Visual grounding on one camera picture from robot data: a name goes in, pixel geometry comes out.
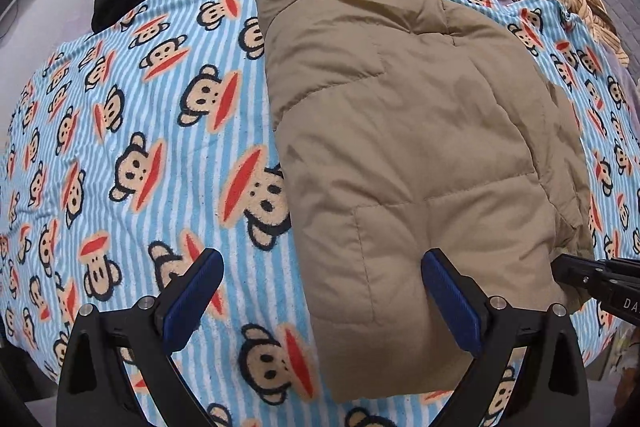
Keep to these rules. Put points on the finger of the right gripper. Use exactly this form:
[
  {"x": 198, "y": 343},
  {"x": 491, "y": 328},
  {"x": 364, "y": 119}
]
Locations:
[
  {"x": 585, "y": 274},
  {"x": 621, "y": 265}
]

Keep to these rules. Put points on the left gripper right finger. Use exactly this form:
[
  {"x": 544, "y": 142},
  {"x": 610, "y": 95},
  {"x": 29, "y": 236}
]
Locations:
[{"x": 526, "y": 367}]

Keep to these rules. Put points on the blue monkey print blanket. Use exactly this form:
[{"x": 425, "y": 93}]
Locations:
[{"x": 136, "y": 148}]

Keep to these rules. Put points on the khaki puffer jacket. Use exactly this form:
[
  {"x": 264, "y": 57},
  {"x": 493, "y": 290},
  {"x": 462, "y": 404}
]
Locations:
[{"x": 403, "y": 125}]

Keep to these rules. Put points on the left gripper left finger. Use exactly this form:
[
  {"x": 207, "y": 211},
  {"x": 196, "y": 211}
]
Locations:
[{"x": 94, "y": 387}]

